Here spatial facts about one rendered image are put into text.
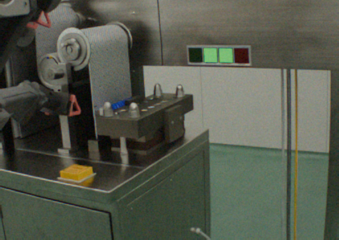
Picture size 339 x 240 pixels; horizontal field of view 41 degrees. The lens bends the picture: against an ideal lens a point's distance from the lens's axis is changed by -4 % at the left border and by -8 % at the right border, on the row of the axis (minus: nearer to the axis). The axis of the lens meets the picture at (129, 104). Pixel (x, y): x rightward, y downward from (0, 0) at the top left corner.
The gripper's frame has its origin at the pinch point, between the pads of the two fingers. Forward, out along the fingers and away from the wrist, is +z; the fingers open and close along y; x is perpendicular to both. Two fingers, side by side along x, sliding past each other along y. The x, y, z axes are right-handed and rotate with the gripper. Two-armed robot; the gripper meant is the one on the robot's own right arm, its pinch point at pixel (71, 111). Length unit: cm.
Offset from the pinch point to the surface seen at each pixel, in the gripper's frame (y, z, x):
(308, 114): 18, 273, 81
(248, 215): 6, 186, -14
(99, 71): 0.8, 8.6, 16.7
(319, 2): 71, 22, 47
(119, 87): 0.8, 22.0, 15.4
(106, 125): 8.4, 8.7, -1.9
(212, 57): 31, 31, 31
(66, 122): -8.0, 8.1, -2.1
